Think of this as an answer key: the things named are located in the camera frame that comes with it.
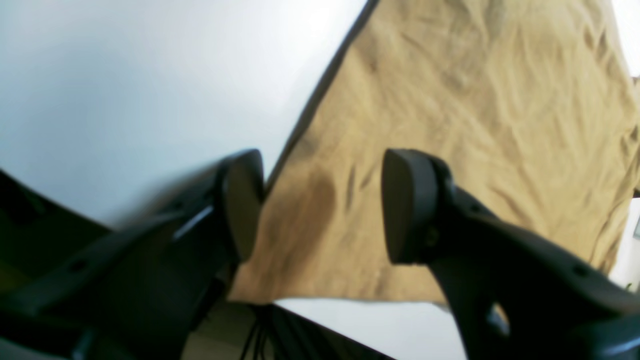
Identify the brown t-shirt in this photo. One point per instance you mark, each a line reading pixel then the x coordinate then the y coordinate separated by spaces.
pixel 530 104

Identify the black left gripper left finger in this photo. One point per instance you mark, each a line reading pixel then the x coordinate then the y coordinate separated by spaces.
pixel 136 294

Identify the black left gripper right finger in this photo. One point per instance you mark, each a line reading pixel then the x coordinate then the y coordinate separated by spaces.
pixel 514 295

